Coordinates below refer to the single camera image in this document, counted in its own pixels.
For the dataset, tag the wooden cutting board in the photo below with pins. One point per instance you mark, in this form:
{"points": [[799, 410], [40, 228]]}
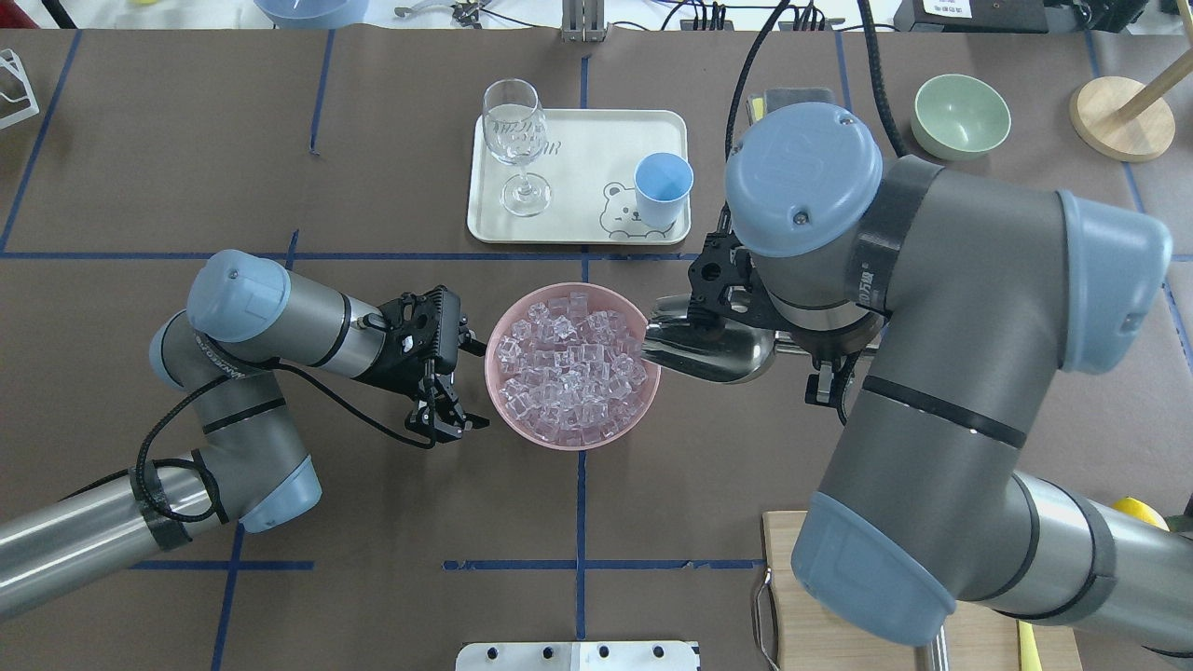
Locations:
{"points": [[808, 637]]}

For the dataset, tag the yellow plastic knife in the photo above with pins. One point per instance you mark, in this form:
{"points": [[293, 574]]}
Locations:
{"points": [[1028, 651]]}

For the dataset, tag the clear wine glass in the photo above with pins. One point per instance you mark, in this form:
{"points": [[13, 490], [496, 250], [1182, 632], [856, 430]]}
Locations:
{"points": [[515, 130]]}

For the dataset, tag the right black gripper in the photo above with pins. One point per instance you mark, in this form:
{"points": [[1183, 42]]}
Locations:
{"points": [[822, 382]]}

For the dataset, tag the aluminium frame post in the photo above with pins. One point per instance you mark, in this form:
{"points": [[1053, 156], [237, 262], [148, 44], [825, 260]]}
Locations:
{"points": [[584, 21]]}

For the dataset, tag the wooden stand with round base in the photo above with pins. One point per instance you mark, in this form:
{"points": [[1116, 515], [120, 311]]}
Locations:
{"points": [[1124, 119]]}

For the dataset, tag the yellow lemon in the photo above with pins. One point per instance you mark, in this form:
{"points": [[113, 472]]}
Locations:
{"points": [[1137, 509]]}

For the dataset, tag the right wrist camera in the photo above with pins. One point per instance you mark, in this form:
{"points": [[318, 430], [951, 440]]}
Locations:
{"points": [[724, 284]]}

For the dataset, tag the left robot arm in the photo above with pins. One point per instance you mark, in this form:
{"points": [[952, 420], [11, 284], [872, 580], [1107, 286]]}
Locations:
{"points": [[229, 451]]}

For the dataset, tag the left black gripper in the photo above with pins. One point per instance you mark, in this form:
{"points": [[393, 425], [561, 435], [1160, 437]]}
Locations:
{"points": [[390, 369]]}

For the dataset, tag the cream serving tray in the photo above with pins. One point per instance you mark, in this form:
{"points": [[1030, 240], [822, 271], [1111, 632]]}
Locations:
{"points": [[589, 163]]}

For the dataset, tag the green bowl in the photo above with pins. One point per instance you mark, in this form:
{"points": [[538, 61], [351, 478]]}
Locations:
{"points": [[958, 117]]}

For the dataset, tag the light blue cup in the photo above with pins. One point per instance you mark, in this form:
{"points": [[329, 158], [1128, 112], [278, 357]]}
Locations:
{"points": [[662, 182]]}

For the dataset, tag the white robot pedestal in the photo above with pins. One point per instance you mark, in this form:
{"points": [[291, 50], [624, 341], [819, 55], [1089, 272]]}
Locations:
{"points": [[581, 655]]}

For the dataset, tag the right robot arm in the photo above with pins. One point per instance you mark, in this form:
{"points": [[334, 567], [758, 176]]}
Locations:
{"points": [[988, 289]]}

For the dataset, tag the green lime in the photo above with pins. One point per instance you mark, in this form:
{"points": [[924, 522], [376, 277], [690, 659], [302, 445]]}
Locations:
{"points": [[1180, 524]]}

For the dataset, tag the metal ice scoop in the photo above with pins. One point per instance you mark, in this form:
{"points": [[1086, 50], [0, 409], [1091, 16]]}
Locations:
{"points": [[726, 353]]}

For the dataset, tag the white wire cup rack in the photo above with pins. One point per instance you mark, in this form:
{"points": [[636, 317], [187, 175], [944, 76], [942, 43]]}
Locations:
{"points": [[18, 101]]}

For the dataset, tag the pink bowl of ice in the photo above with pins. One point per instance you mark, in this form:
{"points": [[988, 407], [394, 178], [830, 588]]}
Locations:
{"points": [[564, 367]]}

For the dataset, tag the blue bowl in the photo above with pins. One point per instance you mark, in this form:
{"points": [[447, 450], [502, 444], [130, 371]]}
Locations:
{"points": [[313, 15]]}

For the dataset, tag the grey folded cloth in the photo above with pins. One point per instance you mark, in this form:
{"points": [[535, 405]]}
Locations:
{"points": [[774, 99]]}

